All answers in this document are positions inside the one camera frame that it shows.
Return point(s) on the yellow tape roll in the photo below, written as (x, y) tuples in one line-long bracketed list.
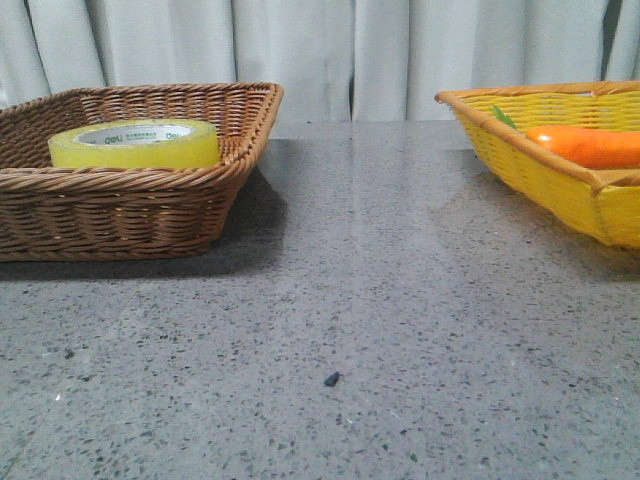
[(141, 143)]

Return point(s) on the small black debris piece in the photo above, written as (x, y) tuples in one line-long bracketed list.
[(332, 379)]

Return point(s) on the white curtain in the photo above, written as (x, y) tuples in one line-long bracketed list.
[(337, 60)]

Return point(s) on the brown wicker basket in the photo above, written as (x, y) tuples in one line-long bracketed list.
[(55, 214)]

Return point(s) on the yellow wicker basket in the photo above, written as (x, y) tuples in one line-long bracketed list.
[(603, 204)]

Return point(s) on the orange toy carrot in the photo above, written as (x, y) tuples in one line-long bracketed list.
[(583, 147)]

